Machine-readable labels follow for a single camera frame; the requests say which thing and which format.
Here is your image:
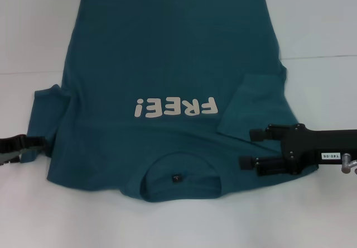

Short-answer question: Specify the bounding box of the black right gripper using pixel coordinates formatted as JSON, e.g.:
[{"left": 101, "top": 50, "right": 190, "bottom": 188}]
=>
[{"left": 239, "top": 123, "right": 357, "bottom": 178}]

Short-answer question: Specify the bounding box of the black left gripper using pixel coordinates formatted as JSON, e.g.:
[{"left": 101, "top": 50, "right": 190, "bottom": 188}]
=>
[{"left": 0, "top": 135, "right": 49, "bottom": 165}]

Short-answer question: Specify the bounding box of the teal shirt with FREE print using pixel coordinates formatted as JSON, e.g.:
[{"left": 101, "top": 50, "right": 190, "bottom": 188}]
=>
[{"left": 27, "top": 0, "right": 319, "bottom": 203}]

